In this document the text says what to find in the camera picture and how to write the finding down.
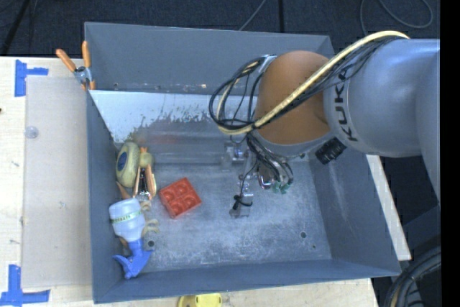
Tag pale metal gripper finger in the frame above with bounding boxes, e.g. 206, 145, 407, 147
229, 174, 255, 219
221, 140, 250, 170

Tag grey metal bin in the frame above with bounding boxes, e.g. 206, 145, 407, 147
83, 21, 403, 305

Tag red toy brick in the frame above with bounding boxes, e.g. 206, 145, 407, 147
157, 177, 203, 220

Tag tan round disc blue centre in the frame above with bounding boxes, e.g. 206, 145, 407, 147
115, 142, 142, 189

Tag white spray bottle blue trigger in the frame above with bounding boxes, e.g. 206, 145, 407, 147
108, 197, 155, 280

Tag pale flat board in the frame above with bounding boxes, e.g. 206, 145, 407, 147
20, 76, 95, 290

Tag orange handled metal clamp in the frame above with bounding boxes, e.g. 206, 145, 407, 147
133, 165, 158, 201

